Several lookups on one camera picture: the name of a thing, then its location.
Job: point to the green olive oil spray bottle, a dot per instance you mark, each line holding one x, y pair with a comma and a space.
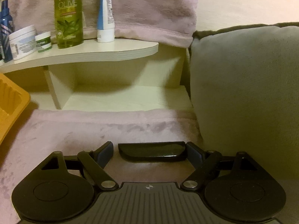
68, 23

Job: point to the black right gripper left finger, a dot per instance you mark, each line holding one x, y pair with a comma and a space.
94, 163

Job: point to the grey-green pillow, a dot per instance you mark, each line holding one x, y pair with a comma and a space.
244, 90

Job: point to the pink hanging towel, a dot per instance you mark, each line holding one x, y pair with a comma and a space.
171, 22

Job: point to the blue and white tube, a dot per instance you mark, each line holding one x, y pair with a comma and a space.
105, 22

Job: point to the orange plastic tray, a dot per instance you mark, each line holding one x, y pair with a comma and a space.
13, 101

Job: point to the dark blue spray bottle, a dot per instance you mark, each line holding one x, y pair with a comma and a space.
7, 28

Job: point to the small white cream jar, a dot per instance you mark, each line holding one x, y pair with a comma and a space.
43, 41

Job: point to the black glossy hair clip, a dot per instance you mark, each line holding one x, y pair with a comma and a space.
153, 152

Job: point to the large white cream jar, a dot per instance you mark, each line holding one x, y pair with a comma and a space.
22, 42

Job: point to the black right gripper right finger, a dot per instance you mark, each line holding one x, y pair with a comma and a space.
206, 164

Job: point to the cream wooden corner shelf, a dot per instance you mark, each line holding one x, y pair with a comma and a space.
125, 75

